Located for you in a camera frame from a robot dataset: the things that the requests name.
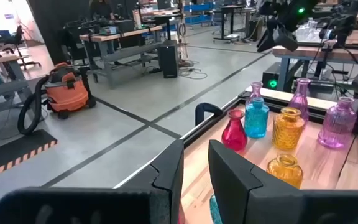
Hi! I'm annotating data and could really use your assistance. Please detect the red flared cone glass vase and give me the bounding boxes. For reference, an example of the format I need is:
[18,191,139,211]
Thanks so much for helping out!
[221,108,249,152]

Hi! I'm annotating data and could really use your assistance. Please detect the orange shop vacuum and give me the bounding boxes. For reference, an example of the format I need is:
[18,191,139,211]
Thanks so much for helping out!
[44,62,98,121]

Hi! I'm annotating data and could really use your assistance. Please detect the yellow honeycomb glass vase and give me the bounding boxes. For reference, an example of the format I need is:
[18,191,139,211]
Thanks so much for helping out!
[272,107,306,151]

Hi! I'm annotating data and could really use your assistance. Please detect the black table handle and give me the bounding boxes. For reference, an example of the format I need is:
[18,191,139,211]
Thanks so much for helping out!
[194,102,224,127]

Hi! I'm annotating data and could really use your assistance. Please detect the black standing table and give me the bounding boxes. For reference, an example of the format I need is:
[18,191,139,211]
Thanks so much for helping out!
[212,4,246,44]

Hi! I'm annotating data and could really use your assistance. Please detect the wide purple ribbed glass jar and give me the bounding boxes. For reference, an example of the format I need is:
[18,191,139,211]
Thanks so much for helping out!
[317,96,358,150]

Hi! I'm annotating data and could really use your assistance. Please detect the black vacuum hose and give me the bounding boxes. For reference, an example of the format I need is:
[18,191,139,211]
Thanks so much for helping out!
[17,75,52,136]

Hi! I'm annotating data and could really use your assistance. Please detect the black mat with orange stripes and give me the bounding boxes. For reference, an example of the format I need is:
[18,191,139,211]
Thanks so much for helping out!
[0,129,58,184]

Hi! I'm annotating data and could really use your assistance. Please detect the black office chair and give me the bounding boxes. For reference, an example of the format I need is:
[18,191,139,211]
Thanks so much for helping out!
[2,24,42,71]

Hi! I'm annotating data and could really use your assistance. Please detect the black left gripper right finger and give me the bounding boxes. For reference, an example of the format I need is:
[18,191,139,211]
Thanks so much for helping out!
[208,139,358,224]

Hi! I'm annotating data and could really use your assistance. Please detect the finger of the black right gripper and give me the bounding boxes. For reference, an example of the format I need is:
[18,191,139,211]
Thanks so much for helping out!
[255,19,275,53]
[273,26,300,52]

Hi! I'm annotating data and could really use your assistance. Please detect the clear glassware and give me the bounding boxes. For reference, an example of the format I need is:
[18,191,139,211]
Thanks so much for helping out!
[295,17,322,44]

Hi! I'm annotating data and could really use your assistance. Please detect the blue square patterned glass vase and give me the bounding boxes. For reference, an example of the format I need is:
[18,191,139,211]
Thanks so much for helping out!
[209,194,223,224]

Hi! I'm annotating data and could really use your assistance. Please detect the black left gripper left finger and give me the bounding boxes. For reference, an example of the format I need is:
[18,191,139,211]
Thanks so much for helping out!
[0,139,185,224]

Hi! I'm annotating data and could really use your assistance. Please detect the black computer with green light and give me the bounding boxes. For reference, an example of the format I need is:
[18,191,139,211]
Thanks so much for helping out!
[261,61,292,93]

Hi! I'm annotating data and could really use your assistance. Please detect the small yellow checkered glass vase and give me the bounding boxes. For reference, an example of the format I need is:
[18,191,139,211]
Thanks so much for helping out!
[266,153,305,190]

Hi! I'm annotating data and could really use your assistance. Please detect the black device on stand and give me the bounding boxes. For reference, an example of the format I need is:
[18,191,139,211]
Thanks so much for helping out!
[314,8,358,78]

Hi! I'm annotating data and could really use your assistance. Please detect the blue storage rack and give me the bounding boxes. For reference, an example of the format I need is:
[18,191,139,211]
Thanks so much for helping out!
[183,2,216,26]

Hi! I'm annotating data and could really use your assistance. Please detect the tall purple faceted glass vase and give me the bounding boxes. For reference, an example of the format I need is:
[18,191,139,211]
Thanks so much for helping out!
[287,77,312,125]

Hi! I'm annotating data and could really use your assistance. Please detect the black aluminium table frame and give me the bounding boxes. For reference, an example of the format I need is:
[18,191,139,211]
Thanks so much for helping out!
[181,89,338,147]

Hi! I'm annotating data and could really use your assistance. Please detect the grey workbench with wooden top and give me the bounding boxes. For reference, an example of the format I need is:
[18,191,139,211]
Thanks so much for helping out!
[0,52,33,119]
[79,26,165,90]
[272,29,358,94]

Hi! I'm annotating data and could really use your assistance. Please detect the black computer tower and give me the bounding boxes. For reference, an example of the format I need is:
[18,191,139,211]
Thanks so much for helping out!
[157,43,179,79]

